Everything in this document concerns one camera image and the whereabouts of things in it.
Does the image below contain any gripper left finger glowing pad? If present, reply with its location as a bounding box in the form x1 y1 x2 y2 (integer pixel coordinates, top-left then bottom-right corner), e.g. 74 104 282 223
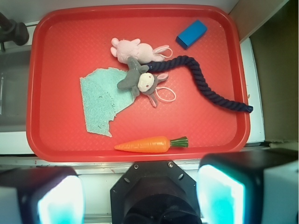
0 167 85 224

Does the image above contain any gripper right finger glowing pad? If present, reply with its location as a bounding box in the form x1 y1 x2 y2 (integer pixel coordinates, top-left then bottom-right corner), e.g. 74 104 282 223
196 148 299 224

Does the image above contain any blue rectangular block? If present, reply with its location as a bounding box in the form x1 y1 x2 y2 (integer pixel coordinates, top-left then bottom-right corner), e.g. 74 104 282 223
176 20 207 49

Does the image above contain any orange plastic toy carrot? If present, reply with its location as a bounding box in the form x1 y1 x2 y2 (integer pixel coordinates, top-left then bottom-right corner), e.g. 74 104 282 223
114 136 189 153

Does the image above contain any teal woven cloth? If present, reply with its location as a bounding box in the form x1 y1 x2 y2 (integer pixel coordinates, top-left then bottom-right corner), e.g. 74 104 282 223
80 68 135 137

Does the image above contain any red plastic tray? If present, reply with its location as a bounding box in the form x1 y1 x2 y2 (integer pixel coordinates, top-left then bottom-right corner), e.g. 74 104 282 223
26 5 250 162

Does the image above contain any stainless steel sink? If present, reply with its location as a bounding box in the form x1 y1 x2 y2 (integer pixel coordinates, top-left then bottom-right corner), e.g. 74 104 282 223
0 46 31 132

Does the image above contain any grey plush bunny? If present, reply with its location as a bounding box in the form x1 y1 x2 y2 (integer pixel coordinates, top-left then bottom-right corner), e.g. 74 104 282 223
117 57 177 108

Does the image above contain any pink plush bunny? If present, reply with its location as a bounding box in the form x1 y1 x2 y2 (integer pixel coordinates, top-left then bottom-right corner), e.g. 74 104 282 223
110 38 173 64

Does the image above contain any dark navy twisted rope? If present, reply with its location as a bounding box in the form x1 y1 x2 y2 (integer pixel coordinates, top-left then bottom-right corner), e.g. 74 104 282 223
147 55 254 114

